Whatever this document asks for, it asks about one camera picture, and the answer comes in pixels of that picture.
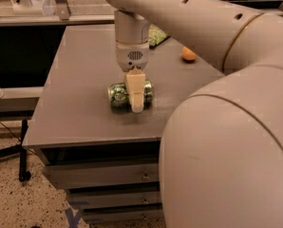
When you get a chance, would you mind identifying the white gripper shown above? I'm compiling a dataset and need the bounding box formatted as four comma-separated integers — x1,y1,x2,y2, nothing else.
116,42,149,113

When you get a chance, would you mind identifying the green soda can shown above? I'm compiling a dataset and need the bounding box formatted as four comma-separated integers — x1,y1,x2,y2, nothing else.
107,80,154,108

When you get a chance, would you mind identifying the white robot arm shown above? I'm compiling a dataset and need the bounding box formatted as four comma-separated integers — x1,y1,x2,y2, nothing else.
106,0,283,228

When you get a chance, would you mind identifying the green chip bag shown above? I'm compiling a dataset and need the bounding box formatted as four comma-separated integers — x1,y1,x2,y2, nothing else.
148,25,169,48

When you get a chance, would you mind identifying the orange fruit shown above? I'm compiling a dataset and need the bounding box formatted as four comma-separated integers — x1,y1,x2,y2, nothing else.
181,47,197,62

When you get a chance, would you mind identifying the grey drawer cabinet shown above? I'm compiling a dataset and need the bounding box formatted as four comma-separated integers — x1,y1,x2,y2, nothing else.
24,25,221,223

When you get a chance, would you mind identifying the grey metal railing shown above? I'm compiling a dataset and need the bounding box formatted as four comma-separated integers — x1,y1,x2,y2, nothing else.
0,0,283,28

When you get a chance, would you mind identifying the top drawer knob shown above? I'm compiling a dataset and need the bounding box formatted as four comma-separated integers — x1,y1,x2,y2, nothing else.
141,171,151,181

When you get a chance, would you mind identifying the middle drawer knob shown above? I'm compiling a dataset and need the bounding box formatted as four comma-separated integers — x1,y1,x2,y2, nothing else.
141,197,150,205

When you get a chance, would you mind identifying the black tripod stand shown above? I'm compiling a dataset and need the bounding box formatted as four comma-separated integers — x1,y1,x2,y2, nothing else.
0,120,31,182

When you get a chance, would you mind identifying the blue floor tape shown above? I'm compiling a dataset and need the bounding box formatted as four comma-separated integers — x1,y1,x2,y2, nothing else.
65,200,104,228

